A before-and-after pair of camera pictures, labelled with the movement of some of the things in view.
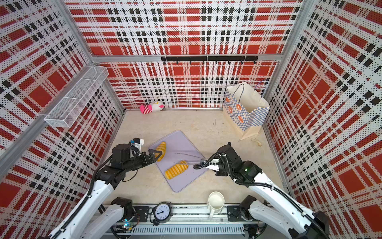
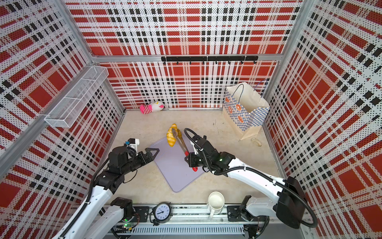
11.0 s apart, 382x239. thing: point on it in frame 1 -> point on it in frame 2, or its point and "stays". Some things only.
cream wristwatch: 257,142 stays
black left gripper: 151,159 stays
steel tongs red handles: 182,154 -> 177,134
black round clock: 161,213 stays
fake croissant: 162,148 -> 170,137
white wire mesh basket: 65,112 stays
